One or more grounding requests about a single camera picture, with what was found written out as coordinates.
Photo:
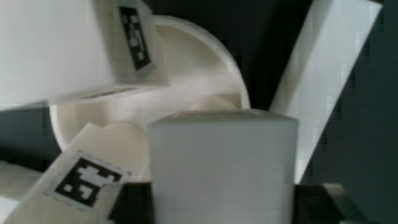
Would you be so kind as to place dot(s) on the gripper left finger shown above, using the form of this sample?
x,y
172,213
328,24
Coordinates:
x,y
133,208

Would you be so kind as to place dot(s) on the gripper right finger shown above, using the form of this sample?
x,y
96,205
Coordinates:
x,y
323,205

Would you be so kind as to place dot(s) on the white stool leg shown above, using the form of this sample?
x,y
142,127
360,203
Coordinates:
x,y
222,167
80,51
71,186

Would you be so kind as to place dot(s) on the white round stool seat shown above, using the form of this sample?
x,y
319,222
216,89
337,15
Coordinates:
x,y
204,85

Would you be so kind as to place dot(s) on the white U-shaped wall fence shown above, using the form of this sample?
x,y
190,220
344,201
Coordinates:
x,y
330,39

